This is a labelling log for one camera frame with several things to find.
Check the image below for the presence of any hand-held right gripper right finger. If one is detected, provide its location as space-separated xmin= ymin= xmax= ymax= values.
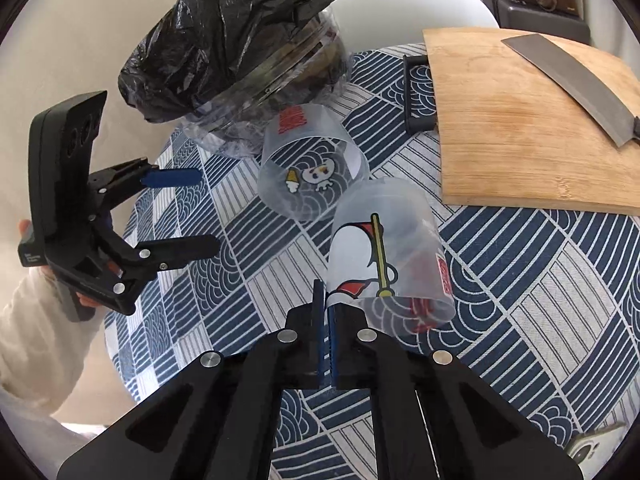
xmin=328 ymin=304 xmax=585 ymax=480

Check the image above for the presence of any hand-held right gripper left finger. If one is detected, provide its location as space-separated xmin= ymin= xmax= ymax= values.
xmin=56 ymin=279 xmax=329 ymax=480

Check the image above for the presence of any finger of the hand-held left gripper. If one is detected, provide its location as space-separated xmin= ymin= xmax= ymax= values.
xmin=89 ymin=158 xmax=203 ymax=214
xmin=97 ymin=219 xmax=221 ymax=316

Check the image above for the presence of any clear plastic cup penguin print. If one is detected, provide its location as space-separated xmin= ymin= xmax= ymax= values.
xmin=327 ymin=178 xmax=457 ymax=336

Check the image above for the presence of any black trash bag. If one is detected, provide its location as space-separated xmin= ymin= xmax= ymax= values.
xmin=117 ymin=0 xmax=347 ymax=125

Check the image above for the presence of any clear plastic trash bin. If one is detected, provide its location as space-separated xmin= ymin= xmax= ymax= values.
xmin=182 ymin=7 xmax=354 ymax=159

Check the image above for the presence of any person's left forearm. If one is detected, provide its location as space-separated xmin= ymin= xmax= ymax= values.
xmin=0 ymin=265 xmax=109 ymax=461

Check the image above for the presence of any person's left hand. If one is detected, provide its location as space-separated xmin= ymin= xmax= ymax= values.
xmin=18 ymin=218 xmax=107 ymax=311

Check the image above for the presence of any clear plastic cup white label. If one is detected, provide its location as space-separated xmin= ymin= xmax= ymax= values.
xmin=256 ymin=103 xmax=369 ymax=224

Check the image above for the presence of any wooden cutting board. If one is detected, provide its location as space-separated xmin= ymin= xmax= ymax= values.
xmin=422 ymin=26 xmax=640 ymax=216

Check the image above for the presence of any white chair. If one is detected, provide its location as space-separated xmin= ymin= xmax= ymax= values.
xmin=327 ymin=0 xmax=501 ymax=56

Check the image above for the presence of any grey suitcase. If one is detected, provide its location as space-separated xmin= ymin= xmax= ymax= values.
xmin=481 ymin=0 xmax=594 ymax=46

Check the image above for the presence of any white curtain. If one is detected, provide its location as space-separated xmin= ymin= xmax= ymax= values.
xmin=575 ymin=0 xmax=640 ymax=63

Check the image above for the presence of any black plastic handle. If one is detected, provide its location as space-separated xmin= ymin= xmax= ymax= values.
xmin=402 ymin=55 xmax=441 ymax=136

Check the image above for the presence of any steel cleaver black handle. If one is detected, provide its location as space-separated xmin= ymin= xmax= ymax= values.
xmin=501 ymin=32 xmax=640 ymax=149

